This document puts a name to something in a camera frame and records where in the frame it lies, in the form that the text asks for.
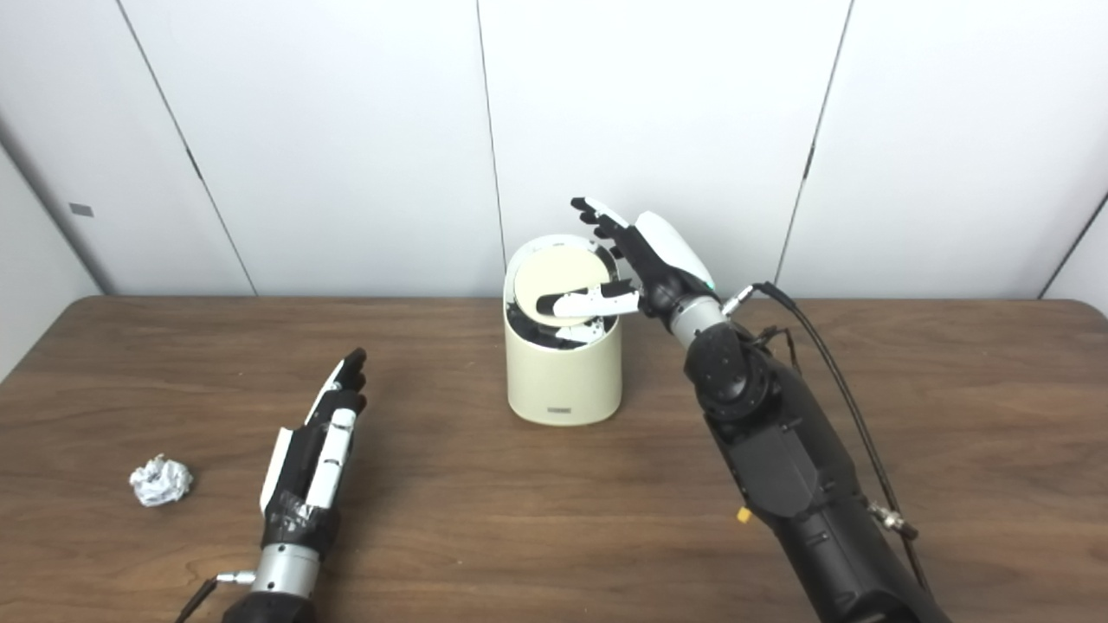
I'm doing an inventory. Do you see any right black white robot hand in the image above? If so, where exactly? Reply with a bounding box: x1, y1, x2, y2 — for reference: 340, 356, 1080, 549
536, 197, 719, 321

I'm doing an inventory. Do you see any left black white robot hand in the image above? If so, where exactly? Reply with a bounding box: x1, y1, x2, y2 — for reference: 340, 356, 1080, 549
259, 348, 369, 555

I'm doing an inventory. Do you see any cream round bin lid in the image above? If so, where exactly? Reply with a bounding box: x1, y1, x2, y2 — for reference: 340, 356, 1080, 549
512, 244, 611, 328

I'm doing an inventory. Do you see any white paper ball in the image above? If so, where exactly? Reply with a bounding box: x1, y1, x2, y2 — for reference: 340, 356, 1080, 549
130, 454, 194, 508

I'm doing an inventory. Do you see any cream-colored bin body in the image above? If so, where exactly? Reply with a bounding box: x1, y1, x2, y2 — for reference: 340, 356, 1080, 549
503, 234, 624, 427

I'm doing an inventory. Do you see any black bin liner bag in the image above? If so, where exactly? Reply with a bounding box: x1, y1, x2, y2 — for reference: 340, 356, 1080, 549
507, 303, 617, 350

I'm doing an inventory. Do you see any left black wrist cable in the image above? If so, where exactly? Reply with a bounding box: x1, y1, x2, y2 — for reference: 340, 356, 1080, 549
176, 571, 258, 623

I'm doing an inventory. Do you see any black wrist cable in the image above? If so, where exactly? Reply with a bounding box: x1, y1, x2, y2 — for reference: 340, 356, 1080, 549
176, 571, 258, 623
723, 281, 931, 598

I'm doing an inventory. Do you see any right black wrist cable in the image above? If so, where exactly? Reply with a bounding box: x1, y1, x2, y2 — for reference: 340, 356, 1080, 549
723, 281, 931, 598

